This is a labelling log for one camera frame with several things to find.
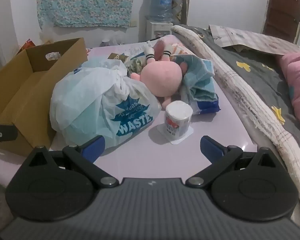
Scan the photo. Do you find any white striped blanket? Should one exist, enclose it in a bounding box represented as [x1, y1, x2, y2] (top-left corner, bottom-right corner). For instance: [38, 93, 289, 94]
[172, 25, 300, 198]

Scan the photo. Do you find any blue water bottle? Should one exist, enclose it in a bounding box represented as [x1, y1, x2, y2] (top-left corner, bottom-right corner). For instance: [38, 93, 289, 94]
[147, 0, 172, 22]

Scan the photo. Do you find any blue tissue pack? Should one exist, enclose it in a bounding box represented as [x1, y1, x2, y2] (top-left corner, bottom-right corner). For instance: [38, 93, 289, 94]
[187, 60, 221, 116]

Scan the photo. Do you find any brown wooden door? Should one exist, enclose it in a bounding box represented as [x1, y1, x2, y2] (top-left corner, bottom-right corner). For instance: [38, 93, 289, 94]
[263, 0, 300, 43]

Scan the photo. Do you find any red snack bag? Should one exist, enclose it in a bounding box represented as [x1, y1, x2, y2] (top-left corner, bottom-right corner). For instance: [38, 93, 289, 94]
[17, 39, 36, 55]

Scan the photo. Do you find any dark grey star quilt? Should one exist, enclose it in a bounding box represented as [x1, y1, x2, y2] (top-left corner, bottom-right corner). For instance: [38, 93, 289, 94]
[189, 27, 300, 146]

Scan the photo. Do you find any white plastic waste bag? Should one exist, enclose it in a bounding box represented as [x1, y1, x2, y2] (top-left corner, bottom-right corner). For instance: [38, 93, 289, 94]
[50, 59, 161, 148]

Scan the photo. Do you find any floral blue wall cloth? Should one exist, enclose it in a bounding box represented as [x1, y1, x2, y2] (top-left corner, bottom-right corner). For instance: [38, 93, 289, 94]
[37, 0, 133, 28]

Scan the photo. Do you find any light blue towel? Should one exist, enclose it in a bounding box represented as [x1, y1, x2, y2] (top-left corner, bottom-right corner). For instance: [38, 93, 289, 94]
[173, 54, 218, 104]

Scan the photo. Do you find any brown cardboard box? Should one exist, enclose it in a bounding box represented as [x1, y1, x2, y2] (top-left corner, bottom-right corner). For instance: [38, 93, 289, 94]
[0, 38, 87, 156]

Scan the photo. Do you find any pink plush doll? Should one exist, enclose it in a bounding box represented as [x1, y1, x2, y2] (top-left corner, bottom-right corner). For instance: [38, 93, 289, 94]
[130, 40, 188, 109]

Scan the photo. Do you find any white tissue roll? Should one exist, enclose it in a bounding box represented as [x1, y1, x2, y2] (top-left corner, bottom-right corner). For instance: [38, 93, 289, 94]
[157, 100, 194, 145]

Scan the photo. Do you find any white water dispenser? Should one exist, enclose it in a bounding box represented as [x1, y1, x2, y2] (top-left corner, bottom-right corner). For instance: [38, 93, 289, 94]
[146, 20, 173, 40]

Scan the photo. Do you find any plaid grey sheet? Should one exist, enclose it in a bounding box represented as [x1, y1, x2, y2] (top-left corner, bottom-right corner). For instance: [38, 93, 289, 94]
[209, 25, 300, 55]

